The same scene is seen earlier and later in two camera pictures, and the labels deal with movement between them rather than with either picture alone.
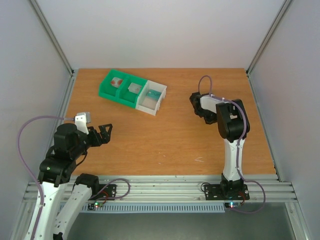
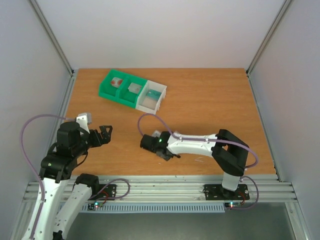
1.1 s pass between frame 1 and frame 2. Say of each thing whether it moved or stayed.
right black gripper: moved
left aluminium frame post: stayed
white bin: stayed
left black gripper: stayed
